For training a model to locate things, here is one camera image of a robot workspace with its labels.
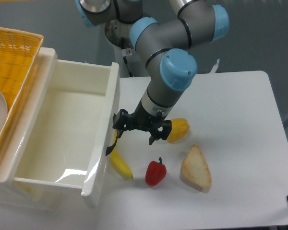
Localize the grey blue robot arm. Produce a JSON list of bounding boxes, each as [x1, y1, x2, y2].
[[76, 0, 229, 143]]

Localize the white drawer cabinet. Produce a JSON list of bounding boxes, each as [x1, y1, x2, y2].
[[0, 48, 85, 212]]

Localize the yellow bell pepper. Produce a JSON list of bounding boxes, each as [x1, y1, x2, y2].
[[167, 118, 190, 143]]

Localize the red bell pepper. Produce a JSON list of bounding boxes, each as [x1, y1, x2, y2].
[[145, 157, 167, 186]]

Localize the slice of bread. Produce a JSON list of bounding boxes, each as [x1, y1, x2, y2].
[[180, 145, 212, 191]]

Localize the yellow banana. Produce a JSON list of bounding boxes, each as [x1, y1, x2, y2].
[[109, 130, 134, 179]]

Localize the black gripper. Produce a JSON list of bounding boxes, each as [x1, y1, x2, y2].
[[113, 101, 172, 145]]

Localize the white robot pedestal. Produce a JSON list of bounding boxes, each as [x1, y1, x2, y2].
[[104, 18, 151, 79]]

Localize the black cable on pedestal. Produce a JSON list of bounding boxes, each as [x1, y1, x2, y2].
[[121, 37, 134, 78]]

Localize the yellow woven basket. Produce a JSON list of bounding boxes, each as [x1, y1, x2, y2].
[[0, 27, 44, 149]]

